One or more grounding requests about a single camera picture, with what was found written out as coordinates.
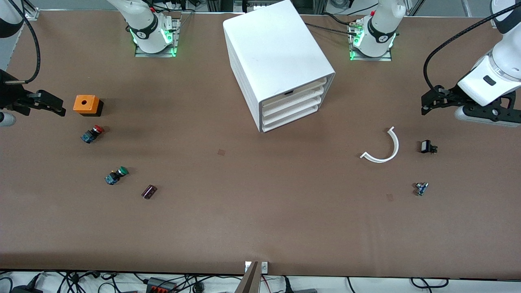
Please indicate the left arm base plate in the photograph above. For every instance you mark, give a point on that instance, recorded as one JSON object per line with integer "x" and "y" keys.
{"x": 366, "y": 58}

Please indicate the black power strip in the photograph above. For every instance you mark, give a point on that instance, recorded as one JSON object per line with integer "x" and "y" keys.
{"x": 160, "y": 285}

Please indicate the black power adapter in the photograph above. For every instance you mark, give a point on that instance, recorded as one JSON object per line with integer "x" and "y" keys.
{"x": 26, "y": 289}

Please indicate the small white bracket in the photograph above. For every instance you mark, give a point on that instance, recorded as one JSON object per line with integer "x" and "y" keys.
{"x": 264, "y": 267}
{"x": 247, "y": 266}

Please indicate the orange button box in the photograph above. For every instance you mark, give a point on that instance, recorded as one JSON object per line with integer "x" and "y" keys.
{"x": 85, "y": 103}

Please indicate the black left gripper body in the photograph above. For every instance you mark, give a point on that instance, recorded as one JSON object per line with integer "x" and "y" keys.
{"x": 452, "y": 97}

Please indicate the green push button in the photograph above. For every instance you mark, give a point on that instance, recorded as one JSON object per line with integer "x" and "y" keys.
{"x": 116, "y": 176}

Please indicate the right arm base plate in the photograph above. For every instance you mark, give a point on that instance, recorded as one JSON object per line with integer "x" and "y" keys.
{"x": 176, "y": 36}

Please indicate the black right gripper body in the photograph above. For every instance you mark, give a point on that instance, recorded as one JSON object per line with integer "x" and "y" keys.
{"x": 9, "y": 94}

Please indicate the red push button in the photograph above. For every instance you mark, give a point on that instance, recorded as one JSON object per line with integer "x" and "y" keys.
{"x": 91, "y": 134}

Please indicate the small blue electronic component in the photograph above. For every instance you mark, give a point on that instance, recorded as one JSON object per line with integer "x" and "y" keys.
{"x": 421, "y": 189}

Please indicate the small black switch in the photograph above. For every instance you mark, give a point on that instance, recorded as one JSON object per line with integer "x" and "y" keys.
{"x": 426, "y": 146}

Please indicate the dark purple capacitor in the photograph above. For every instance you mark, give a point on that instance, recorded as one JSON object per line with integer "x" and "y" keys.
{"x": 149, "y": 191}

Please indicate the white curved plastic strip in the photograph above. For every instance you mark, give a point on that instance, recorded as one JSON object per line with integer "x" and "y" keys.
{"x": 394, "y": 148}

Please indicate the aluminium corner bracket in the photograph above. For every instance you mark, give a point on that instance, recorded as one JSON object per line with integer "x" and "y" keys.
{"x": 32, "y": 14}

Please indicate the wooden post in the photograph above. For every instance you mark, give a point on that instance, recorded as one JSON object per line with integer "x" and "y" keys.
{"x": 249, "y": 283}

